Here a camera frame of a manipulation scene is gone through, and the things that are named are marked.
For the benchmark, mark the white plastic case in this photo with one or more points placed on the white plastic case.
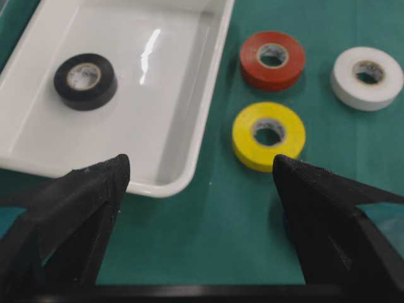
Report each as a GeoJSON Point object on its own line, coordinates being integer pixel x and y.
{"type": "Point", "coordinates": [166, 56]}

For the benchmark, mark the yellow tape roll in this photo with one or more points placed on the yellow tape roll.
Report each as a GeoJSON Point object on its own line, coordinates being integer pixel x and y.
{"type": "Point", "coordinates": [263, 130]}

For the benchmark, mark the white tape roll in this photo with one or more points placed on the white tape roll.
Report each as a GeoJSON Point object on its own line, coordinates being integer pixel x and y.
{"type": "Point", "coordinates": [366, 79]}

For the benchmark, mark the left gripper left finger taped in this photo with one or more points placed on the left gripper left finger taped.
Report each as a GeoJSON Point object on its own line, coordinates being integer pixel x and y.
{"type": "Point", "coordinates": [57, 232]}

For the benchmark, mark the red tape roll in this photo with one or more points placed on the red tape roll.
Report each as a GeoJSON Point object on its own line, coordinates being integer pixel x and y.
{"type": "Point", "coordinates": [271, 61]}

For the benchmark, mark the black tape roll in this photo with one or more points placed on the black tape roll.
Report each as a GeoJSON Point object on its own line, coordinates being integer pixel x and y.
{"type": "Point", "coordinates": [85, 81]}

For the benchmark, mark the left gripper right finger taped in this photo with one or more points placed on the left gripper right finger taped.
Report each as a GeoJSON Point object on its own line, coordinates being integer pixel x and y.
{"type": "Point", "coordinates": [336, 242]}

